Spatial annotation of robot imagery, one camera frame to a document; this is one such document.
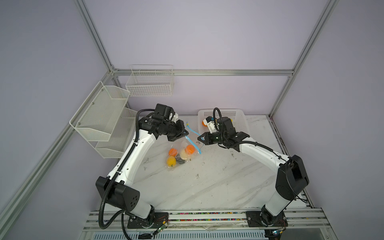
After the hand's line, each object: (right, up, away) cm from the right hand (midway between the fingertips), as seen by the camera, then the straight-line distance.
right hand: (197, 138), depth 81 cm
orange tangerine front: (-17, -11, +21) cm, 29 cm away
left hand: (-4, +3, -8) cm, 10 cm away
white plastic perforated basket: (+31, +16, +31) cm, 46 cm away
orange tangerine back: (+3, +8, -4) cm, 9 cm away
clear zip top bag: (-9, -4, +6) cm, 12 cm away
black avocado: (-10, -13, +3) cm, 17 cm away
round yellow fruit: (-16, -15, +9) cm, 23 cm away
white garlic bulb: (-8, -10, +6) cm, 14 cm away
